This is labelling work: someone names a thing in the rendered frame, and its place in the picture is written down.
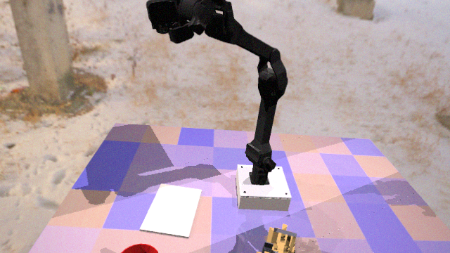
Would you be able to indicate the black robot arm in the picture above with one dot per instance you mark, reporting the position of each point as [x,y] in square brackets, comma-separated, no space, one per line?
[224,27]

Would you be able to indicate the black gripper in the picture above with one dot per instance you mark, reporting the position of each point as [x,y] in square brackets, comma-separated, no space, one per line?
[179,31]

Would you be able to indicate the red plastic cup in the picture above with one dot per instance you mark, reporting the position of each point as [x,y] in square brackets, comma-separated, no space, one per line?
[140,248]

